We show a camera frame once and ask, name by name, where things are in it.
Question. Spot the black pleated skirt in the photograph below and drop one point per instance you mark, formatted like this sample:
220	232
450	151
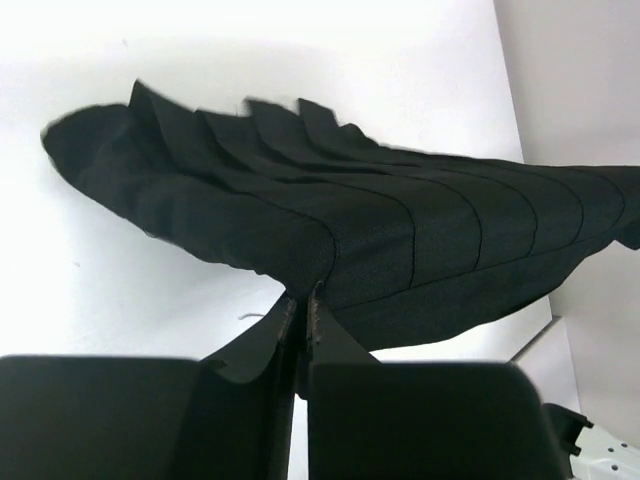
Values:
409	247

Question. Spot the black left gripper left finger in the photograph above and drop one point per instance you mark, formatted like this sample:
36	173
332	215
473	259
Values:
227	416

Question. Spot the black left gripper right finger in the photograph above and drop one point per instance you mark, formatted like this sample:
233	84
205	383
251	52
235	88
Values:
374	420

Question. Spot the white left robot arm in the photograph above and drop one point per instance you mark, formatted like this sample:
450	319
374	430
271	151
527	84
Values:
595	450

